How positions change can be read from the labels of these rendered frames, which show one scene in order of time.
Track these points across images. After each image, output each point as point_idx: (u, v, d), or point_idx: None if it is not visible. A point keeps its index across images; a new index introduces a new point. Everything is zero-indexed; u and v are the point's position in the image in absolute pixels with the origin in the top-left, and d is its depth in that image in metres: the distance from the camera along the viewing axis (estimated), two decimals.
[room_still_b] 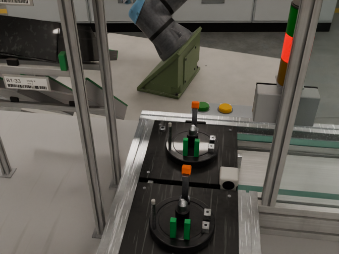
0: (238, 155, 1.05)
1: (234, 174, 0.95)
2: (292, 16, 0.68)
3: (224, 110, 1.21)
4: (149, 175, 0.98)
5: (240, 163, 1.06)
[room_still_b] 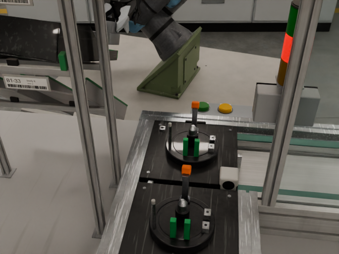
0: (238, 155, 1.05)
1: (234, 174, 0.95)
2: (292, 16, 0.68)
3: (224, 110, 1.21)
4: (149, 175, 0.98)
5: (240, 163, 1.06)
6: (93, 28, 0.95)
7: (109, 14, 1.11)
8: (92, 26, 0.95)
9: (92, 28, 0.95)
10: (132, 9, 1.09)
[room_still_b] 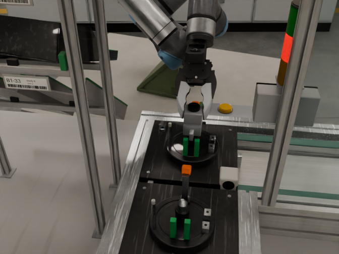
0: (238, 155, 1.05)
1: (234, 174, 0.95)
2: (292, 16, 0.68)
3: (224, 110, 1.21)
4: (149, 175, 0.98)
5: (240, 163, 1.06)
6: (93, 28, 0.95)
7: (188, 93, 1.00)
8: (92, 26, 0.95)
9: (92, 28, 0.95)
10: (215, 89, 0.98)
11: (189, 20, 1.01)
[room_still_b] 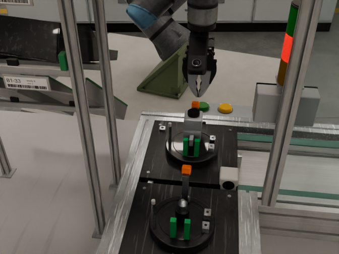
0: (238, 155, 1.05)
1: (234, 174, 0.95)
2: (292, 16, 0.68)
3: (224, 110, 1.21)
4: (149, 175, 0.98)
5: (240, 163, 1.06)
6: (93, 28, 0.95)
7: (196, 76, 1.07)
8: (92, 26, 0.95)
9: (92, 28, 0.95)
10: (213, 77, 1.05)
11: (190, 8, 0.96)
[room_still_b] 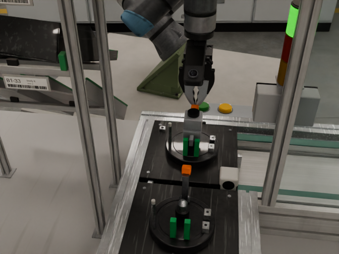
0: (238, 155, 1.05)
1: (234, 174, 0.95)
2: (292, 16, 0.68)
3: (224, 110, 1.21)
4: (149, 175, 0.98)
5: (240, 163, 1.06)
6: (93, 28, 0.95)
7: (194, 85, 1.02)
8: (92, 26, 0.95)
9: (92, 28, 0.95)
10: (211, 87, 1.00)
11: (186, 16, 0.90)
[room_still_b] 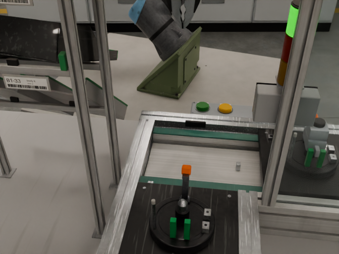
0: (237, 164, 1.07)
1: None
2: (292, 16, 0.68)
3: (224, 110, 1.21)
4: None
5: None
6: (93, 28, 0.95)
7: (181, 4, 1.04)
8: (92, 26, 0.95)
9: (92, 28, 0.95)
10: (198, 4, 1.02)
11: None
